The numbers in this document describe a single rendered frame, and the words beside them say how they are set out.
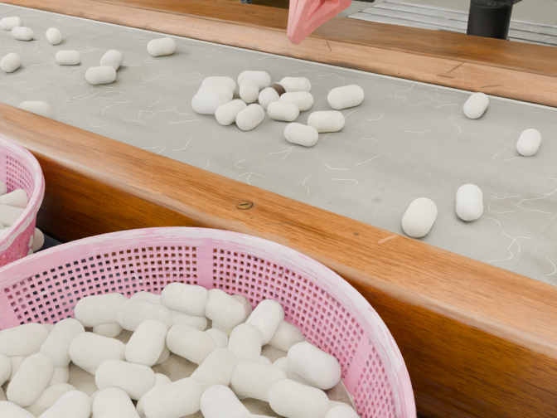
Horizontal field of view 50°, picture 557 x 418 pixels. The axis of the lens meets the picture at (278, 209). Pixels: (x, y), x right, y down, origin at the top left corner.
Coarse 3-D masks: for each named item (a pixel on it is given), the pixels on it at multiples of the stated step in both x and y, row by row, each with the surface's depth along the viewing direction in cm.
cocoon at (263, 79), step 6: (246, 72) 64; (252, 72) 64; (258, 72) 64; (264, 72) 64; (240, 78) 64; (252, 78) 64; (258, 78) 64; (264, 78) 64; (270, 78) 65; (258, 84) 64; (264, 84) 64
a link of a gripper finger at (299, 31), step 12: (300, 0) 56; (312, 0) 56; (336, 0) 59; (348, 0) 59; (300, 12) 56; (324, 12) 58; (336, 12) 59; (300, 24) 56; (312, 24) 58; (300, 36) 57
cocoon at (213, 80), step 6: (210, 78) 63; (216, 78) 63; (222, 78) 63; (228, 78) 63; (204, 84) 63; (210, 84) 63; (216, 84) 63; (222, 84) 63; (228, 84) 63; (234, 84) 63; (234, 90) 63
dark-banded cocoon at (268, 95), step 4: (280, 84) 61; (268, 88) 60; (284, 88) 61; (260, 92) 60; (264, 92) 60; (268, 92) 59; (272, 92) 59; (276, 92) 60; (288, 92) 61; (260, 96) 60; (264, 96) 59; (268, 96) 59; (272, 96) 59; (276, 96) 60; (260, 100) 60; (264, 100) 59; (268, 100) 59; (272, 100) 59; (276, 100) 60; (260, 104) 60; (264, 104) 60; (268, 104) 60; (264, 108) 60
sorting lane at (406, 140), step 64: (128, 64) 75; (192, 64) 74; (256, 64) 73; (320, 64) 71; (128, 128) 58; (192, 128) 58; (256, 128) 57; (384, 128) 56; (448, 128) 56; (512, 128) 55; (320, 192) 47; (384, 192) 46; (448, 192) 46; (512, 192) 46; (512, 256) 39
